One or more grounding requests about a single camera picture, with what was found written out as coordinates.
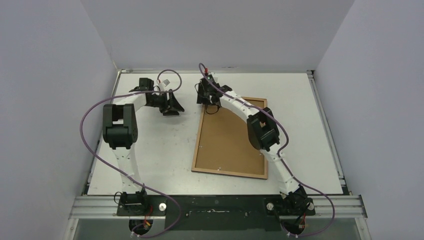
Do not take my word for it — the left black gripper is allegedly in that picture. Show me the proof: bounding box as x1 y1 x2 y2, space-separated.
147 90 184 116

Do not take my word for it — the blue wooden picture frame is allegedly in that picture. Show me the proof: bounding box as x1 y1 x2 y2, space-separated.
191 96 269 180

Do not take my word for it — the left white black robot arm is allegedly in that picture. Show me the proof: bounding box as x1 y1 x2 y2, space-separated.
102 77 184 216

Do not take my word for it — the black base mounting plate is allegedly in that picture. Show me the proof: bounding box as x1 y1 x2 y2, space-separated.
116 193 316 235

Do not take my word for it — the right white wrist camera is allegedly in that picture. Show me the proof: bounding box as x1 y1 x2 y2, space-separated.
205 72 218 82

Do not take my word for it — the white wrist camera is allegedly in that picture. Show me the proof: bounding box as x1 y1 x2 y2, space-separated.
157 79 171 93
205 72 218 82

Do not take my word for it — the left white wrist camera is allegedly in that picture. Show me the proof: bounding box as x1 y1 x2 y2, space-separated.
157 79 171 93

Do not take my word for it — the aluminium front rail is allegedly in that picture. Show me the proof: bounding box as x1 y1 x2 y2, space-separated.
69 195 368 220

